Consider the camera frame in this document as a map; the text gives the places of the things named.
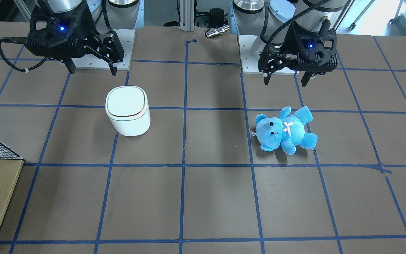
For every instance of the silver metal connector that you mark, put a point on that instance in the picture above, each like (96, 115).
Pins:
(214, 32)

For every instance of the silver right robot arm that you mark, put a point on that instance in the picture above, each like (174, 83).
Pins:
(115, 15)

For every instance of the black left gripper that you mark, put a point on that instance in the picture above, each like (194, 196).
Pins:
(283, 45)

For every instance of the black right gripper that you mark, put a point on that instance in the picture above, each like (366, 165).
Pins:
(89, 32)

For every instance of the aluminium frame post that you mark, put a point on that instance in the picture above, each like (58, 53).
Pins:
(186, 10)

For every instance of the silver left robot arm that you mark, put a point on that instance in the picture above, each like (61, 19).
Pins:
(270, 21)

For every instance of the blue teddy bear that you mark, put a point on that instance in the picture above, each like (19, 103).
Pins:
(286, 131)

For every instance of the black power adapter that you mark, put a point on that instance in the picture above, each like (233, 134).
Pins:
(216, 17)

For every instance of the white trash can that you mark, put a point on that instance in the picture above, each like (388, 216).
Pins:
(128, 110)

